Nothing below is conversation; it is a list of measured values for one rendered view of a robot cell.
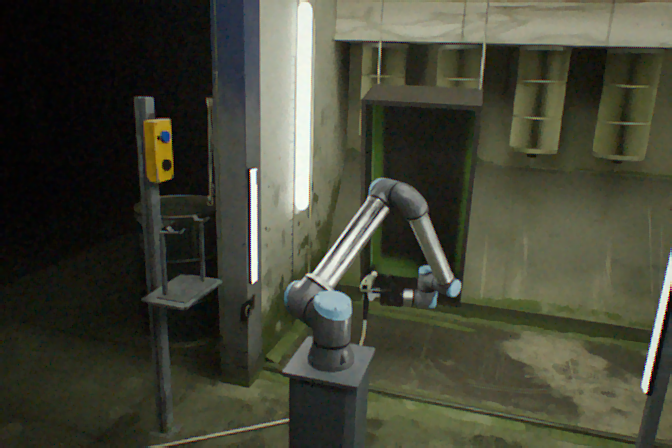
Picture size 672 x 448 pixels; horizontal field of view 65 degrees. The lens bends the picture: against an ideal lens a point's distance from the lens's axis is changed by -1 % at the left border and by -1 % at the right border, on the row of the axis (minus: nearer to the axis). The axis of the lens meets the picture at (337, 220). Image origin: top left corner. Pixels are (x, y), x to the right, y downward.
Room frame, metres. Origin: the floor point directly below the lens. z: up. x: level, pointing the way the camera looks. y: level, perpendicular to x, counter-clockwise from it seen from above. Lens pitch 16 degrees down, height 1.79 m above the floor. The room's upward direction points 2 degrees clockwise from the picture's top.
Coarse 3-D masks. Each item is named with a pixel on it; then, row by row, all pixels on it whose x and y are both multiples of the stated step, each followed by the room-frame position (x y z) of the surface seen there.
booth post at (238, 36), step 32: (224, 0) 2.69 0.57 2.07; (256, 0) 2.79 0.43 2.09; (224, 32) 2.69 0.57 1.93; (256, 32) 2.79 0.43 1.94; (224, 64) 2.69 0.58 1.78; (256, 64) 2.79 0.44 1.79; (224, 96) 2.69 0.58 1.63; (256, 96) 2.78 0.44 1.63; (224, 128) 2.69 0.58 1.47; (256, 128) 2.78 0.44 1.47; (224, 160) 2.69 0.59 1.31; (256, 160) 2.78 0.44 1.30; (224, 192) 2.69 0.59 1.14; (256, 192) 2.78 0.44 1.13; (224, 224) 2.69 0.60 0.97; (256, 224) 2.77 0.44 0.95; (224, 256) 2.70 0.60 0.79; (256, 256) 2.77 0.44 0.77; (224, 288) 2.70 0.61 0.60; (256, 288) 2.76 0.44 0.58; (256, 320) 2.76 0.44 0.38; (224, 352) 2.70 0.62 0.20; (256, 352) 2.76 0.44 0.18
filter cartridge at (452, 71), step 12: (444, 48) 3.90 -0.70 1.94; (456, 48) 3.84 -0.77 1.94; (468, 48) 3.83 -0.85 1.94; (480, 48) 3.86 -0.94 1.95; (444, 60) 3.91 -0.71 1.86; (456, 60) 3.85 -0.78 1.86; (468, 60) 3.84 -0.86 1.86; (480, 60) 3.88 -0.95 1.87; (444, 72) 3.90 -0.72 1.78; (456, 72) 3.85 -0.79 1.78; (468, 72) 3.84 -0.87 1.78; (444, 84) 3.90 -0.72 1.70; (456, 84) 3.87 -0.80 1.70; (468, 84) 3.84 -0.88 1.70
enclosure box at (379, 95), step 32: (384, 96) 2.83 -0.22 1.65; (416, 96) 2.82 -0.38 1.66; (448, 96) 2.81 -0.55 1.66; (480, 96) 2.80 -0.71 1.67; (384, 128) 3.15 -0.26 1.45; (416, 128) 3.10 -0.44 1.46; (448, 128) 3.05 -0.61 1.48; (384, 160) 3.18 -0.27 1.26; (416, 160) 3.13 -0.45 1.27; (448, 160) 3.08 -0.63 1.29; (448, 192) 3.12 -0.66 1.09; (384, 224) 3.27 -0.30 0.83; (448, 224) 3.16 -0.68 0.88; (384, 256) 3.31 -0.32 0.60; (416, 256) 3.25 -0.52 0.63; (448, 256) 3.20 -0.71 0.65; (416, 288) 3.06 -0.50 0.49
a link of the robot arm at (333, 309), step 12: (312, 300) 1.97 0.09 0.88; (324, 300) 1.91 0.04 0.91; (336, 300) 1.92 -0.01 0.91; (348, 300) 1.93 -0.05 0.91; (312, 312) 1.92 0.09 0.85; (324, 312) 1.86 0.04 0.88; (336, 312) 1.86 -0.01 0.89; (348, 312) 1.89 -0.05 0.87; (312, 324) 1.91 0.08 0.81; (324, 324) 1.86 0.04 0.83; (336, 324) 1.86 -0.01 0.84; (348, 324) 1.89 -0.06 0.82; (324, 336) 1.86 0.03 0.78; (336, 336) 1.86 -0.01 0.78; (348, 336) 1.90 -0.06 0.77
